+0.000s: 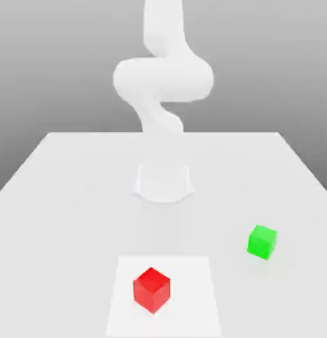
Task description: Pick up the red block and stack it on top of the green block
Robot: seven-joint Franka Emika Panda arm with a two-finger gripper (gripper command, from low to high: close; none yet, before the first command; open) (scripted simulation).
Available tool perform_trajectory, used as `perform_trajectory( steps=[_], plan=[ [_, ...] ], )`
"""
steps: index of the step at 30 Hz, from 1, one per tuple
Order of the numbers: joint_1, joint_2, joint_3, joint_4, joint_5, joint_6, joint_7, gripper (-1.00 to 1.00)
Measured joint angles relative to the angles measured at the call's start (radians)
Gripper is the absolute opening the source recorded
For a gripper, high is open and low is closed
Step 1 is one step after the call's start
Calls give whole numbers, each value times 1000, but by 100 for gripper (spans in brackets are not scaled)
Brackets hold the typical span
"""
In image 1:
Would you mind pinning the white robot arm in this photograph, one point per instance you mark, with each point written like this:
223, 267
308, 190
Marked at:
163, 79

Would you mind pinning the small red cube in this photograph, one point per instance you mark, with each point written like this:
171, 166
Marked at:
151, 290

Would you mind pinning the small green cube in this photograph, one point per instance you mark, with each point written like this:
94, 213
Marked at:
261, 242

